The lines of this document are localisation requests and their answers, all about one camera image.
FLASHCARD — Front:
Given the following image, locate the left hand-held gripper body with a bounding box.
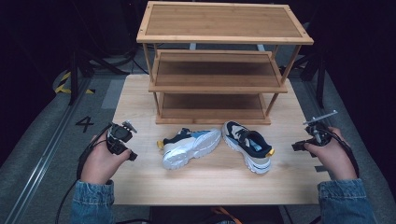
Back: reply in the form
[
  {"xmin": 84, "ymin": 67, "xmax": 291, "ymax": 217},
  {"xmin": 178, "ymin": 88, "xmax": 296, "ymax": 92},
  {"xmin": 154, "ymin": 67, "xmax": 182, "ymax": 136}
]
[{"xmin": 106, "ymin": 120, "xmax": 138, "ymax": 156}]

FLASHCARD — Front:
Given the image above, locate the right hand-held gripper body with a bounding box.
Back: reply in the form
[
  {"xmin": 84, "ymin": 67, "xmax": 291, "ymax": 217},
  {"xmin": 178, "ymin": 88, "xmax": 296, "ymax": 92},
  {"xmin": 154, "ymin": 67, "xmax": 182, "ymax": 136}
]
[{"xmin": 303, "ymin": 109, "xmax": 339, "ymax": 147}]

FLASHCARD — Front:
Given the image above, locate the white blue sneaker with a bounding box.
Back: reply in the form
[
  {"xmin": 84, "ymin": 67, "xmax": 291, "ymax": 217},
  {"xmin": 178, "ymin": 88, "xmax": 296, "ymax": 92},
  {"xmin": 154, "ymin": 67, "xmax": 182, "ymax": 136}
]
[
  {"xmin": 220, "ymin": 120, "xmax": 276, "ymax": 175},
  {"xmin": 156, "ymin": 126, "xmax": 222, "ymax": 171}
]

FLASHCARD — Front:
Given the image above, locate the three-tier wooden shoe rack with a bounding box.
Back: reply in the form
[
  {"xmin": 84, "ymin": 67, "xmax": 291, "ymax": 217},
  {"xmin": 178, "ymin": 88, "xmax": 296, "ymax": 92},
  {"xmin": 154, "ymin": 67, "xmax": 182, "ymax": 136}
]
[{"xmin": 135, "ymin": 0, "xmax": 315, "ymax": 126}]

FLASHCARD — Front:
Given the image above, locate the person's right hand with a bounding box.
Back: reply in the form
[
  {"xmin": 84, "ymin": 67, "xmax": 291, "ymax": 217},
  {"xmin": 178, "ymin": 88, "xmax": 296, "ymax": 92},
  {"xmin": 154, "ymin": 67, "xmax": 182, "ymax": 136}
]
[{"xmin": 304, "ymin": 126, "xmax": 359, "ymax": 181}]

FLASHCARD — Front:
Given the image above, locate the person's left hand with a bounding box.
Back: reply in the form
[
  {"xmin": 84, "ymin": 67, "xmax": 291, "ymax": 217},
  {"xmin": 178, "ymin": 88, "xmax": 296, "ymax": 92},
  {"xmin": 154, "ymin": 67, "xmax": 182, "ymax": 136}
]
[{"xmin": 79, "ymin": 133, "xmax": 133, "ymax": 185}]

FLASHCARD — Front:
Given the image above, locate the black metal stand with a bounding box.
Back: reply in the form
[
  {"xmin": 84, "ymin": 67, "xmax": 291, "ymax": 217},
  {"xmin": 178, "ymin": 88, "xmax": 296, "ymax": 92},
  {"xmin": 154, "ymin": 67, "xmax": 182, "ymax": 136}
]
[
  {"xmin": 66, "ymin": 46, "xmax": 127, "ymax": 106},
  {"xmin": 295, "ymin": 46, "xmax": 329, "ymax": 110}
]

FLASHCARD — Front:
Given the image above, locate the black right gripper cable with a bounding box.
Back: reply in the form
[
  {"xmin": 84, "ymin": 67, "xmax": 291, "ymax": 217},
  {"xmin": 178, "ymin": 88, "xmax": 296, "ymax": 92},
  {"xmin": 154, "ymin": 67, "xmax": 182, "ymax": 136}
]
[{"xmin": 323, "ymin": 127, "xmax": 361, "ymax": 179}]

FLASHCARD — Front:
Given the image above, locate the metal floor rail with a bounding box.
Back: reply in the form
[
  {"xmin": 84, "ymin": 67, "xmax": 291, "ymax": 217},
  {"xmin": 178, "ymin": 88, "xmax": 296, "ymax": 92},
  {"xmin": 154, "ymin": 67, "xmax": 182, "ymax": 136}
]
[{"xmin": 2, "ymin": 77, "xmax": 92, "ymax": 224}]

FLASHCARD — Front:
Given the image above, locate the orange strap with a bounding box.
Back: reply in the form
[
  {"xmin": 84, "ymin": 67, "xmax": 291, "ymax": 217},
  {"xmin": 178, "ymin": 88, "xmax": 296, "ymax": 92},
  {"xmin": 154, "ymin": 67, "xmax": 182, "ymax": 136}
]
[{"xmin": 210, "ymin": 206, "xmax": 243, "ymax": 224}]

